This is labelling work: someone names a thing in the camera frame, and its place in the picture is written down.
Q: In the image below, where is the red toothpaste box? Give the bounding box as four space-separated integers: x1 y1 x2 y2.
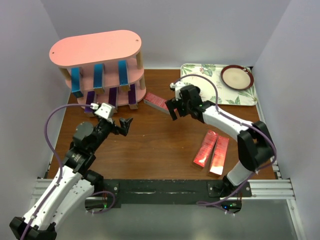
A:
143 92 170 115
192 130 219 169
208 136 229 176

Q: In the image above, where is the silver purple toothpaste box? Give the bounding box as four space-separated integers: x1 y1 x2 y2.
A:
108 87 118 113

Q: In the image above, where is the blue toothpaste box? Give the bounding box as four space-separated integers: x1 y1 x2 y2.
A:
93 63 105 95
71 67 84 99
118 60 130 92

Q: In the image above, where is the blue toothpaste box front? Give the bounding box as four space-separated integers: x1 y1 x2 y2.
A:
71 67 84 99

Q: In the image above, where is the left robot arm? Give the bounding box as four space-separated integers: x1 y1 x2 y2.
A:
9 117 133 240

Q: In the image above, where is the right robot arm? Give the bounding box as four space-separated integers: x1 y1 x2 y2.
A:
165 82 277 200

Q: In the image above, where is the pink three-tier shelf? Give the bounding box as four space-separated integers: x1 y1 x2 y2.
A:
49 30 146 107

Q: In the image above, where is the floral serving tray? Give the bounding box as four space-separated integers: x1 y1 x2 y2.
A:
180 63 258 106

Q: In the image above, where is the red rimmed beige plate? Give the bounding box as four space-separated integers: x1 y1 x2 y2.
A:
220 65 254 91

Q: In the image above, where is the black base mat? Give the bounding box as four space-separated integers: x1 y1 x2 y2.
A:
85 179 236 211

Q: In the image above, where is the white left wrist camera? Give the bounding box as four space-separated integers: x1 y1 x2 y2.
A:
94 103 117 121

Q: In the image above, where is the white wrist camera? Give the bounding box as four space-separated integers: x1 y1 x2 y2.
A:
94 103 117 121
169 81 186 101

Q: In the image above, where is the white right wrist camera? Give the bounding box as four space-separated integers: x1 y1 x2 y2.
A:
169 81 186 101

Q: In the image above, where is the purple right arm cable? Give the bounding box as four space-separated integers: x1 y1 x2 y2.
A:
172 73 278 173

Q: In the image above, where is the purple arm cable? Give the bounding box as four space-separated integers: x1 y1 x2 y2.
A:
18 103 101 240
172 73 278 173

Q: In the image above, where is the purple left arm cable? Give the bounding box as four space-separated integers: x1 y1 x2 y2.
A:
18 103 101 240

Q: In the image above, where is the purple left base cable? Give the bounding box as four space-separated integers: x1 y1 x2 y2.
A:
86 191 116 215

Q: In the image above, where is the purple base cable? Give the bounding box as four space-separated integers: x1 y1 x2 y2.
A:
86 191 116 215
196 169 261 213

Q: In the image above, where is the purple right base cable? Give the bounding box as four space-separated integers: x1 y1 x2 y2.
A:
196 169 261 213

